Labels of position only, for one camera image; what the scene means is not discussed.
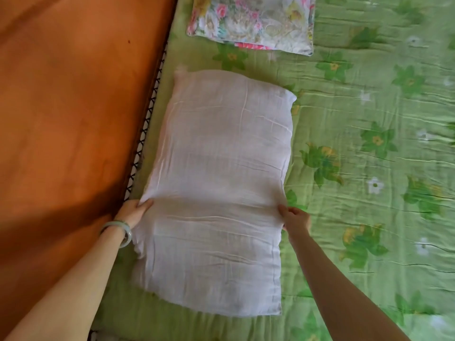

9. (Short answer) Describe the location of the person's left hand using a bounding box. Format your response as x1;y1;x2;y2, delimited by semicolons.
117;199;155;228

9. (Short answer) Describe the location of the person's right hand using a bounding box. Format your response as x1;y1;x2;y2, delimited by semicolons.
277;204;313;235

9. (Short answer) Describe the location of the white pillow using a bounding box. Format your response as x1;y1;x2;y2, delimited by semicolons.
131;66;298;317

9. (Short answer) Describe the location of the person's right forearm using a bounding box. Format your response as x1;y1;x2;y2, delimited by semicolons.
287;229;416;341

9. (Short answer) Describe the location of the person's left forearm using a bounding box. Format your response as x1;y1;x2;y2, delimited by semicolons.
4;220;131;341

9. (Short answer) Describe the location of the pale green jade bangle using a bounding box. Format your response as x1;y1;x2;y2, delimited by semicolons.
100;220;133;249

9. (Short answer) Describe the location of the green floral bed sheet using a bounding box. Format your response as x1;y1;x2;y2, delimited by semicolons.
93;0;455;341

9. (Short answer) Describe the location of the floral patterned pillow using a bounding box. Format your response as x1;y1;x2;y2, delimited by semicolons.
186;0;317;56

